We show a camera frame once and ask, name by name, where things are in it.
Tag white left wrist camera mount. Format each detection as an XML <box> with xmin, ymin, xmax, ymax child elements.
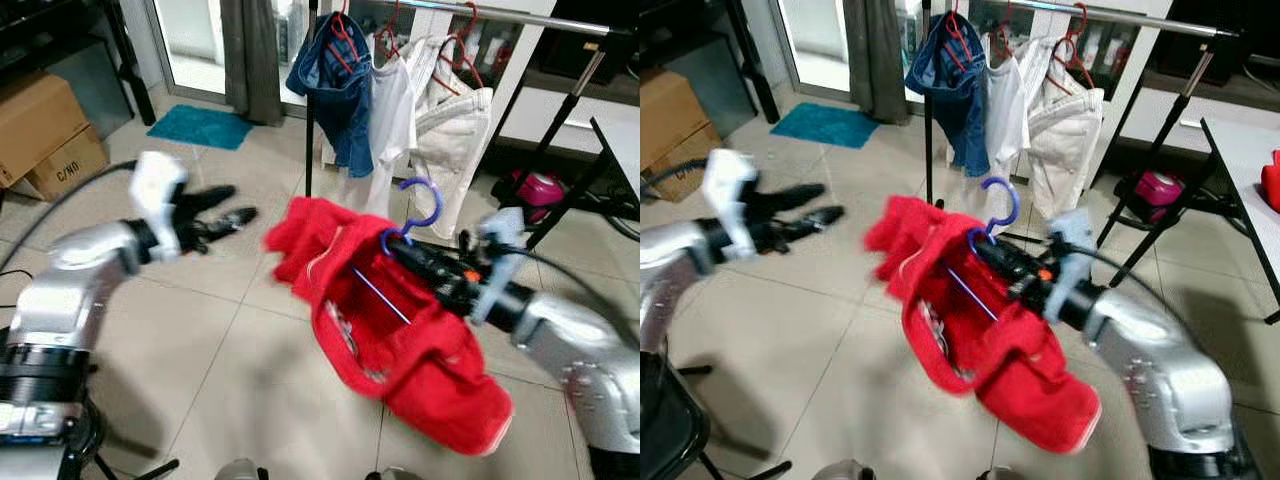
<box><xmin>700</xmin><ymin>148</ymin><xmax>761</xmax><ymax>263</ymax></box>
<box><xmin>130</xmin><ymin>150</ymin><xmax>189</xmax><ymax>263</ymax></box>

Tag white hanging garment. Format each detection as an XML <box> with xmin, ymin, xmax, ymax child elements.
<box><xmin>365</xmin><ymin>55</ymin><xmax>419</xmax><ymax>221</ymax></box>
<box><xmin>985</xmin><ymin>55</ymin><xmax>1031</xmax><ymax>201</ymax></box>

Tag white framed glass door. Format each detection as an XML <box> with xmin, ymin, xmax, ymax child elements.
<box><xmin>775</xmin><ymin>0</ymin><xmax>926</xmax><ymax>96</ymax></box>
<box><xmin>150</xmin><ymin>0</ymin><xmax>301</xmax><ymax>101</ymax></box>

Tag black clothes rack stand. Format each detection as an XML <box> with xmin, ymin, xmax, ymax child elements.
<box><xmin>303</xmin><ymin>0</ymin><xmax>641</xmax><ymax>251</ymax></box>
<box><xmin>920</xmin><ymin>0</ymin><xmax>1246</xmax><ymax>251</ymax></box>

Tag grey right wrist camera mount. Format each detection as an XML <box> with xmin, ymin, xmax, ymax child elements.
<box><xmin>1045</xmin><ymin>208</ymin><xmax>1101</xmax><ymax>323</ymax></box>
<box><xmin>468</xmin><ymin>208</ymin><xmax>528</xmax><ymax>326</ymax></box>

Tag purple wire clothes hanger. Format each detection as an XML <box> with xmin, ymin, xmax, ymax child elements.
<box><xmin>350</xmin><ymin>177</ymin><xmax>444</xmax><ymax>326</ymax></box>
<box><xmin>945</xmin><ymin>175</ymin><xmax>1022</xmax><ymax>323</ymax></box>

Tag white low drawer unit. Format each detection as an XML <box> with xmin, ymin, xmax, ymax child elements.
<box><xmin>1120</xmin><ymin>85</ymin><xmax>1280</xmax><ymax>156</ymax></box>
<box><xmin>500</xmin><ymin>85</ymin><xmax>641</xmax><ymax>161</ymax></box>

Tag black metal shelf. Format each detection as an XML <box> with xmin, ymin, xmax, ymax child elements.
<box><xmin>640</xmin><ymin>0</ymin><xmax>781</xmax><ymax>126</ymax></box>
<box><xmin>0</xmin><ymin>0</ymin><xmax>156</xmax><ymax>126</ymax></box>

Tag grey curtain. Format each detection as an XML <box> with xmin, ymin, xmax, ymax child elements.
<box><xmin>843</xmin><ymin>0</ymin><xmax>913</xmax><ymax>126</ymax></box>
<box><xmin>220</xmin><ymin>0</ymin><xmax>288</xmax><ymax>126</ymax></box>

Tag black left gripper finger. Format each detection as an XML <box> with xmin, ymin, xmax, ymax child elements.
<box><xmin>770</xmin><ymin>183</ymin><xmax>827</xmax><ymax>213</ymax></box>
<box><xmin>190</xmin><ymin>184</ymin><xmax>238</xmax><ymax>213</ymax></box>
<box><xmin>793</xmin><ymin>205</ymin><xmax>846</xmax><ymax>237</ymax></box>
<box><xmin>210</xmin><ymin>206</ymin><xmax>259</xmax><ymax>239</ymax></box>

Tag magenta round appliance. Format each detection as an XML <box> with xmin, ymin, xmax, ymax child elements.
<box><xmin>510</xmin><ymin>170</ymin><xmax>563</xmax><ymax>211</ymax></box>
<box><xmin>1135</xmin><ymin>170</ymin><xmax>1186</xmax><ymax>211</ymax></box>

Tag black television screen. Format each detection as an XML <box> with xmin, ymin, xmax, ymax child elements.
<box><xmin>1150</xmin><ymin>0</ymin><xmax>1280</xmax><ymax>91</ymax></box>
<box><xmin>530</xmin><ymin>0</ymin><xmax>641</xmax><ymax>101</ymax></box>

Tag white glass door cabinet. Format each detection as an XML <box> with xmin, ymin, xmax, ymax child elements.
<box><xmin>960</xmin><ymin>0</ymin><xmax>1176</xmax><ymax>131</ymax></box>
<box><xmin>340</xmin><ymin>0</ymin><xmax>558</xmax><ymax>131</ymax></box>

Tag steel clothes rail bar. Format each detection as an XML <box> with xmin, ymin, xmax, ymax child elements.
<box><xmin>415</xmin><ymin>0</ymin><xmax>611</xmax><ymax>36</ymax></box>
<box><xmin>1035</xmin><ymin>0</ymin><xmax>1241</xmax><ymax>39</ymax></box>

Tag teal floor mat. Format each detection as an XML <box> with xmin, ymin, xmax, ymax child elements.
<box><xmin>770</xmin><ymin>102</ymin><xmax>881</xmax><ymax>151</ymax></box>
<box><xmin>148</xmin><ymin>103</ymin><xmax>256</xmax><ymax>151</ymax></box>

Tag plain cardboard box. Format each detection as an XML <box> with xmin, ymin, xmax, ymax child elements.
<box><xmin>640</xmin><ymin>70</ymin><xmax>709</xmax><ymax>141</ymax></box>
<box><xmin>0</xmin><ymin>72</ymin><xmax>91</xmax><ymax>186</ymax></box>

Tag red clothes hanger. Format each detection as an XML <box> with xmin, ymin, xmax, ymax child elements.
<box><xmin>372</xmin><ymin>0</ymin><xmax>403</xmax><ymax>61</ymax></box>
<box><xmin>990</xmin><ymin>0</ymin><xmax>1016</xmax><ymax>61</ymax></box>
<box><xmin>325</xmin><ymin>5</ymin><xmax>363</xmax><ymax>71</ymax></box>
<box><xmin>940</xmin><ymin>5</ymin><xmax>976</xmax><ymax>71</ymax></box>
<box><xmin>1050</xmin><ymin>0</ymin><xmax>1096</xmax><ymax>96</ymax></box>
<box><xmin>435</xmin><ymin>0</ymin><xmax>483</xmax><ymax>96</ymax></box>

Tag printed cardboard box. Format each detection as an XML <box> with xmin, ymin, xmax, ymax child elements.
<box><xmin>640</xmin><ymin>125</ymin><xmax>707</xmax><ymax>173</ymax></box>
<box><xmin>25</xmin><ymin>125</ymin><xmax>109</xmax><ymax>201</ymax></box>

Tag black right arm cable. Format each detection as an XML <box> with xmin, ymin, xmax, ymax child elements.
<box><xmin>1085</xmin><ymin>243</ymin><xmax>1196</xmax><ymax>311</ymax></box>
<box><xmin>500</xmin><ymin>245</ymin><xmax>641</xmax><ymax>341</ymax></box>

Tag blue hanging shorts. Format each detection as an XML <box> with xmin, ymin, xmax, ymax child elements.
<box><xmin>905</xmin><ymin>12</ymin><xmax>991</xmax><ymax>179</ymax></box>
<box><xmin>286</xmin><ymin>12</ymin><xmax>375</xmax><ymax>179</ymax></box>

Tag red garment with white trim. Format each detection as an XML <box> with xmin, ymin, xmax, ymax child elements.
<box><xmin>865</xmin><ymin>195</ymin><xmax>1101</xmax><ymax>456</ymax></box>
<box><xmin>262</xmin><ymin>195</ymin><xmax>516</xmax><ymax>458</ymax></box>

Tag beige hanging garment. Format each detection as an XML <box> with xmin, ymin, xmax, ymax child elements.
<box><xmin>1020</xmin><ymin>35</ymin><xmax>1106</xmax><ymax>226</ymax></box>
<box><xmin>405</xmin><ymin>35</ymin><xmax>496</xmax><ymax>241</ymax></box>

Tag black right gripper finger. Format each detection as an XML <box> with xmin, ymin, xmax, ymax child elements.
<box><xmin>398</xmin><ymin>262</ymin><xmax>441</xmax><ymax>296</ymax></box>
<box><xmin>986</xmin><ymin>262</ymin><xmax>1027</xmax><ymax>295</ymax></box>
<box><xmin>977</xmin><ymin>238</ymin><xmax>1031</xmax><ymax>275</ymax></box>
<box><xmin>388</xmin><ymin>238</ymin><xmax>446</xmax><ymax>276</ymax></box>

